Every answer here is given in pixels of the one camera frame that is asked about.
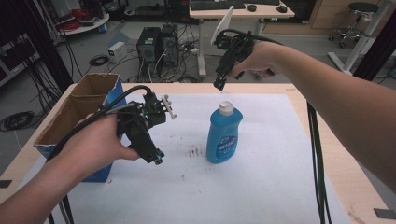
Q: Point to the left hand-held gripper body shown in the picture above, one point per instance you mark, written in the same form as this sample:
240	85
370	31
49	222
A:
140	124

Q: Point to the small blue canister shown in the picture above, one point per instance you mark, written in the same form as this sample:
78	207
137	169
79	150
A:
103	28

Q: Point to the small white device box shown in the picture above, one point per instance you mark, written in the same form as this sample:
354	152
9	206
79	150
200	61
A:
116	51

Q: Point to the person's left hand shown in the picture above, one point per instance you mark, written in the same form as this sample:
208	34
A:
93	143

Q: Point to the black computer tower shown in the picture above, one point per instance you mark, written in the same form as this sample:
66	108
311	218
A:
148	45
169	42

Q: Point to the wooden desk with white legs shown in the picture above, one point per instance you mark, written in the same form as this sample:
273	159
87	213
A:
243	13

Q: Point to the blue cardboard box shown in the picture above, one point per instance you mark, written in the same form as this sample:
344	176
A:
87	90

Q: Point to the round white table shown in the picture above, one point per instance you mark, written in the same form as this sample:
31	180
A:
90	26

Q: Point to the blue detergent bottle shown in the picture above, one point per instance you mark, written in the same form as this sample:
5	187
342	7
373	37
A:
222	137

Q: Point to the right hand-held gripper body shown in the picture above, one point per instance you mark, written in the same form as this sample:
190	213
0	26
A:
233	49

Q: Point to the black computer mouse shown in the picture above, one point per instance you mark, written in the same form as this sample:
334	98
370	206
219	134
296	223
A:
281	9
252	8

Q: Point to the white metal stand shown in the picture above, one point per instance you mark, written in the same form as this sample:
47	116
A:
361	43

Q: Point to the person's right hand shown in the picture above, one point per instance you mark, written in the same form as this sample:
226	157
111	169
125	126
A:
261	59

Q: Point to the black stool with chrome base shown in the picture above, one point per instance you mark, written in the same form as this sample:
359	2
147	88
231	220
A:
358	18

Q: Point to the black keyboard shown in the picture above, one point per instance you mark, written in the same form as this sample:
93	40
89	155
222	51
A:
216	5
263	2

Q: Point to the white power strip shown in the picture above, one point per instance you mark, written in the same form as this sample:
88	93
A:
191	48

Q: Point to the white foam mat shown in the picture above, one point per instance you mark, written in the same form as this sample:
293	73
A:
249	174

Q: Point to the gray equipment cabinet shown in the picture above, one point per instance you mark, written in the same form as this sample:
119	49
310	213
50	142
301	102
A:
15	59

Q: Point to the black tape piece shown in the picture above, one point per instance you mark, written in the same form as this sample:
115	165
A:
5	183
385	213

